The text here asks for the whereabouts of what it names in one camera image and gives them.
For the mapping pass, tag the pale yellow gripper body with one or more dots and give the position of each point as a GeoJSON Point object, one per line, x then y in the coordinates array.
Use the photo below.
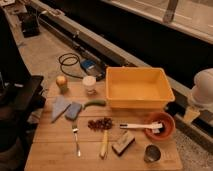
{"type": "Point", "coordinates": [191, 114]}

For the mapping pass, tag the silver metal fork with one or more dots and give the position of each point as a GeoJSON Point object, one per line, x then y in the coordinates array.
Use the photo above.
{"type": "Point", "coordinates": [75, 131]}

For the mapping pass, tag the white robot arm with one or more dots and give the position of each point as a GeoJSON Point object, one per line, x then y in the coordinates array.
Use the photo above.
{"type": "Point", "coordinates": [200, 97]}

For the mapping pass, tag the metal cup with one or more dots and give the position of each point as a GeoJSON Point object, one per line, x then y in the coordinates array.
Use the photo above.
{"type": "Point", "coordinates": [152, 154]}

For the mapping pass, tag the terracotta bowl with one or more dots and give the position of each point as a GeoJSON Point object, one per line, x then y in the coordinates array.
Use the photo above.
{"type": "Point", "coordinates": [166, 131]}

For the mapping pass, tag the white dish brush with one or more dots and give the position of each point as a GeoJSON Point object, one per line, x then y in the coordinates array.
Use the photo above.
{"type": "Point", "coordinates": [154, 127]}

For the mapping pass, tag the wooden block eraser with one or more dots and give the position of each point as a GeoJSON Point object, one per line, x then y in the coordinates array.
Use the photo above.
{"type": "Point", "coordinates": [123, 143]}

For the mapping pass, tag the yellow plastic bin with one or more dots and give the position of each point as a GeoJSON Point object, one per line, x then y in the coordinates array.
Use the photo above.
{"type": "Point", "coordinates": [138, 87]}

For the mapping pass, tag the bunch of dark grapes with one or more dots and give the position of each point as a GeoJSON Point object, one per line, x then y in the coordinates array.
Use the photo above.
{"type": "Point", "coordinates": [100, 124]}

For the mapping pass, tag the green chili pepper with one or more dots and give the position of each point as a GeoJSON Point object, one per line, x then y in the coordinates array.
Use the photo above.
{"type": "Point", "coordinates": [96, 102]}

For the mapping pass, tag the blue black device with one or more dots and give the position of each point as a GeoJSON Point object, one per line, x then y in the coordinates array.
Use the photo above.
{"type": "Point", "coordinates": [92, 69]}

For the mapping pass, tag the blue sponge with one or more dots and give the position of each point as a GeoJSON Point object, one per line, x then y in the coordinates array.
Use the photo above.
{"type": "Point", "coordinates": [73, 110]}

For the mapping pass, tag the black chair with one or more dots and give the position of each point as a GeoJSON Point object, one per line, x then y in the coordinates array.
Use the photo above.
{"type": "Point", "coordinates": [19, 97]}

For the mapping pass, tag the black box on floor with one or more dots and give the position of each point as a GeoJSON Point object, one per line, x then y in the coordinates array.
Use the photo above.
{"type": "Point", "coordinates": [29, 26]}

